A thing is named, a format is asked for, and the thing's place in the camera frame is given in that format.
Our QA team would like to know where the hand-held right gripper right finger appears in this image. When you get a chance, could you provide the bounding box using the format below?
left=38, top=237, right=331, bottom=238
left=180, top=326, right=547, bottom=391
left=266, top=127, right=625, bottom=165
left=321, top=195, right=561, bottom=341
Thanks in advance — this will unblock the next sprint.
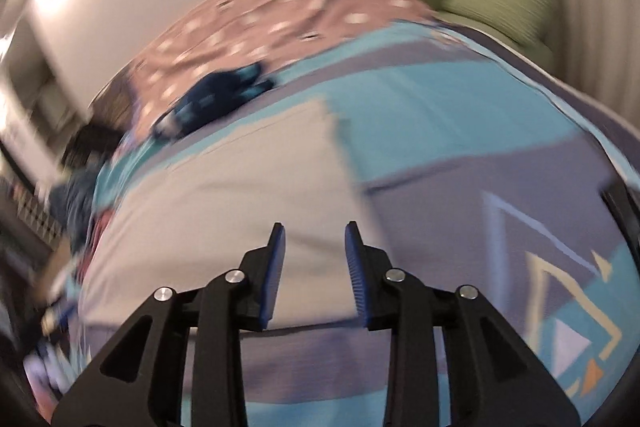
left=344, top=221, right=582, bottom=427

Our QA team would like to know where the white t-shirt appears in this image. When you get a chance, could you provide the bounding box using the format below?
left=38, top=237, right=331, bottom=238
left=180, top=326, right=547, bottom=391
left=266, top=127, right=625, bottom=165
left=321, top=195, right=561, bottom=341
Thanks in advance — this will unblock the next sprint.
left=77, top=99, right=373, bottom=330

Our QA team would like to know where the navy star print cloth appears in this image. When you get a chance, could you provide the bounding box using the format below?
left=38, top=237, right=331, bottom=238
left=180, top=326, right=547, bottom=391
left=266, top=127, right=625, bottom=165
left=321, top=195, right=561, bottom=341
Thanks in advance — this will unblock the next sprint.
left=152, top=62, right=276, bottom=140

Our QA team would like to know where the dark blue cloth pile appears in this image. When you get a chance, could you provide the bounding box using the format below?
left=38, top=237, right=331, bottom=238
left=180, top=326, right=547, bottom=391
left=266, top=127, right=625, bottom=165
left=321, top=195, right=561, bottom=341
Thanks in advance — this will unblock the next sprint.
left=45, top=127, right=121, bottom=258

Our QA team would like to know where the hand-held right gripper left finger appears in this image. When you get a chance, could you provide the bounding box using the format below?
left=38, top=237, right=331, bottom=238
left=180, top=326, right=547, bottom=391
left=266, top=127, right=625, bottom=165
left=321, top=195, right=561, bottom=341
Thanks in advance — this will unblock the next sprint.
left=50, top=222, right=287, bottom=427

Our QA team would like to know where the blue grey patterned bed sheet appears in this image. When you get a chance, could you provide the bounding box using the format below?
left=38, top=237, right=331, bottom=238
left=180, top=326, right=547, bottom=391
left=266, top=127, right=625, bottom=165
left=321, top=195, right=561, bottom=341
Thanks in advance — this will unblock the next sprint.
left=25, top=19, right=640, bottom=427

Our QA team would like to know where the pink polka dot blanket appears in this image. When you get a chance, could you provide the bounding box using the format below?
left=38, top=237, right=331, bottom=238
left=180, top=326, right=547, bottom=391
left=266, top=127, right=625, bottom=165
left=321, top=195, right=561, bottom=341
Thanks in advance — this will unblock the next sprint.
left=115, top=0, right=436, bottom=142

